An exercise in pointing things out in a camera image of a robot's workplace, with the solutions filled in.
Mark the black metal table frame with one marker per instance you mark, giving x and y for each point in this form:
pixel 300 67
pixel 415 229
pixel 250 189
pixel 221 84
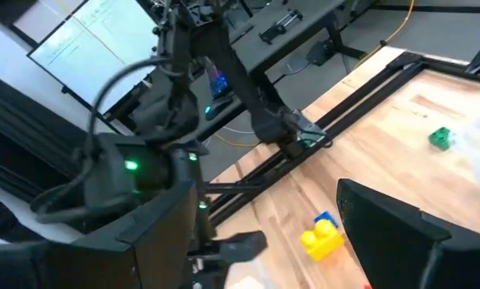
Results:
pixel 360 105

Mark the large yellow block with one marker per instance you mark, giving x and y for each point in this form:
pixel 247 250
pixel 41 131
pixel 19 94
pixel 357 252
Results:
pixel 322 241

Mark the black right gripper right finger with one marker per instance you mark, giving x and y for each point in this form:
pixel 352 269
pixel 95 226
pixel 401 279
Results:
pixel 384 241

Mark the computer monitor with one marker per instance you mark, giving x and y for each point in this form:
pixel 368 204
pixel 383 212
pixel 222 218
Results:
pixel 91 44

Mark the backlit keyboard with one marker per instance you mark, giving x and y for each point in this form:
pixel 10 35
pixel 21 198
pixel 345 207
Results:
pixel 219 85

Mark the blue block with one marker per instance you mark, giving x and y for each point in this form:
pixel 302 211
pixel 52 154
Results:
pixel 324 216

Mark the black computer mouse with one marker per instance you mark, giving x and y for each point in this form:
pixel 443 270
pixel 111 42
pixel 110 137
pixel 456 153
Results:
pixel 218 108

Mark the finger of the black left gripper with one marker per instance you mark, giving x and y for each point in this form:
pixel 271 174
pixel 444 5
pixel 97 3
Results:
pixel 244 245

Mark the small green block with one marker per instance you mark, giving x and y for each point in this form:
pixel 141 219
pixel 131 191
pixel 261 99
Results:
pixel 442 139

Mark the black ribbed panel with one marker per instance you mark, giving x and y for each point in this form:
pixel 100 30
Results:
pixel 15 132

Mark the dark grey desk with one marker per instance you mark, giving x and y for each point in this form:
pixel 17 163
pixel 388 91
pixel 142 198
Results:
pixel 272 48

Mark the black power adapter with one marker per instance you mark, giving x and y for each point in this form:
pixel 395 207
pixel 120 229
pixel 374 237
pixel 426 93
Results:
pixel 320 52

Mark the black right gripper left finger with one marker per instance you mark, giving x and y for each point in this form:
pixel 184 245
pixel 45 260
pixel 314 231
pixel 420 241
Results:
pixel 151 253

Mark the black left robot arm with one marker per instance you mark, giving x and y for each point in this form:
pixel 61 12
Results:
pixel 232 68

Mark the black desk clamp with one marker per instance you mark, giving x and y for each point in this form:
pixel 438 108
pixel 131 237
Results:
pixel 278 29

